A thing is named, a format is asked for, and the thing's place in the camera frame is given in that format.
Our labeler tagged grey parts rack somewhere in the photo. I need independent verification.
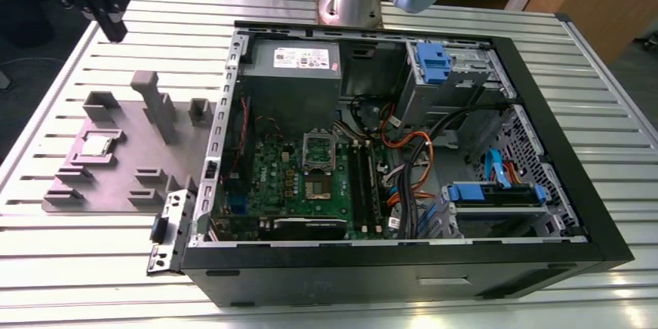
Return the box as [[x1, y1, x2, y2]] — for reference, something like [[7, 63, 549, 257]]
[[41, 69, 217, 214]]

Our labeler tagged blue wire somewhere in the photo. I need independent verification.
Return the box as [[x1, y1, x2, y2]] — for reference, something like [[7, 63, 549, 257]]
[[481, 149, 515, 190]]

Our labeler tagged silver metal disk bay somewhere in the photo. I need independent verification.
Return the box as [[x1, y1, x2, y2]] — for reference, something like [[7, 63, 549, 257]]
[[438, 180, 589, 240]]

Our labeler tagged silver CPU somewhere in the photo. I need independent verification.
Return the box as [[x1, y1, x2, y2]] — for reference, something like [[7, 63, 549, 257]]
[[81, 134, 111, 156]]

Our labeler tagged metal socket cover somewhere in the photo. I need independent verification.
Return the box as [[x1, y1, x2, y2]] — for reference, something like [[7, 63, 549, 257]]
[[301, 131, 338, 174]]

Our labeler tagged hard disk in blue carrier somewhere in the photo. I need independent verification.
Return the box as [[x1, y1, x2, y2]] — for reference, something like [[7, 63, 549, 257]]
[[444, 182, 548, 206]]

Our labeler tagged black PC case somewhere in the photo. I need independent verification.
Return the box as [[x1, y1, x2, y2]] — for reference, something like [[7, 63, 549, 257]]
[[178, 19, 636, 309]]

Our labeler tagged blue drive carrier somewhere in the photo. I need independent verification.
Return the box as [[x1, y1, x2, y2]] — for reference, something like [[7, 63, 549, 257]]
[[416, 42, 453, 86]]

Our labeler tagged grey power supply unit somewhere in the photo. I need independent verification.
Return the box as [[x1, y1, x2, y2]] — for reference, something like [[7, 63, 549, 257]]
[[238, 39, 342, 133]]

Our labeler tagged silver metal drive cage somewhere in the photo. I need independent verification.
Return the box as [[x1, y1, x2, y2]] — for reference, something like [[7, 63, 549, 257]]
[[397, 39, 515, 129]]

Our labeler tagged black cable bundle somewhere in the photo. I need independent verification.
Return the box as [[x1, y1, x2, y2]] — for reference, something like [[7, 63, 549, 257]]
[[394, 103, 508, 240]]

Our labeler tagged green motherboard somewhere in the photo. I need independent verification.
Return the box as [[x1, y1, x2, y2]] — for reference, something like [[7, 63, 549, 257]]
[[212, 128, 400, 241]]

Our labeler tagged orange wire bundle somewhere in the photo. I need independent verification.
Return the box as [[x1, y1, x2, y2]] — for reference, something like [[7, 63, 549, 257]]
[[378, 130, 437, 206]]

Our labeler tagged silver expansion card bracket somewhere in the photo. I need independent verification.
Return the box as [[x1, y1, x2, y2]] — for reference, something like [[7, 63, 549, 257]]
[[145, 186, 200, 277]]

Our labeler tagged black graphics card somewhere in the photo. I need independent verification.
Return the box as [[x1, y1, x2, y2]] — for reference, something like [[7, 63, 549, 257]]
[[258, 216, 348, 241]]

